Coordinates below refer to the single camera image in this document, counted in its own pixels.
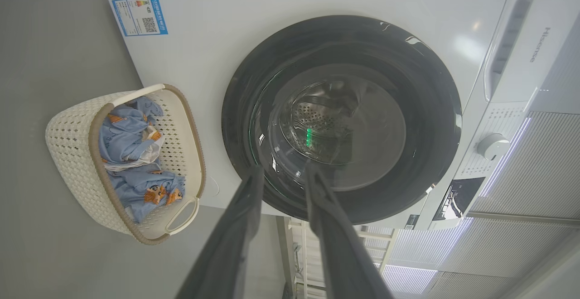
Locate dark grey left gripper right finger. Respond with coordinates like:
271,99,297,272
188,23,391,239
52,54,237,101
304,162,395,299

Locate cream perforated plastic laundry basket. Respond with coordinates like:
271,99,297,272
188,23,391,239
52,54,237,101
45,84,207,246

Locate round filter cover flap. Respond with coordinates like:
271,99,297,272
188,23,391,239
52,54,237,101
199,176,221,198

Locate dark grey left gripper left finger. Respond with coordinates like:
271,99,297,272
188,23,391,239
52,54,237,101
176,165,266,299

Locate washing machine door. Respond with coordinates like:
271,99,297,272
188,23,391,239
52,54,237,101
221,15,463,225

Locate blue patterned clothes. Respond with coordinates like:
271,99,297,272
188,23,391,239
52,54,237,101
99,96,164,172

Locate blue cartoon print garment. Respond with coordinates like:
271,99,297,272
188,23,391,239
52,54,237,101
109,169,185,223

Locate white detergent drawer front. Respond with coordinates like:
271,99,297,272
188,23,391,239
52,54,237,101
483,0,580,105

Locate white round control knob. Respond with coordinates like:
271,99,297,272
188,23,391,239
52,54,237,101
477,133,510,161

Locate stainless steel washing machine drum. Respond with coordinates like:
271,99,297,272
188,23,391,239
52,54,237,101
279,79,363,164

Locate blue energy label sticker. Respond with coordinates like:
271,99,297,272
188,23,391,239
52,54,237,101
112,0,169,37

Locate white front-load washing machine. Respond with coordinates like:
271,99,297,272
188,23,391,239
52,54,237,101
108,0,580,231

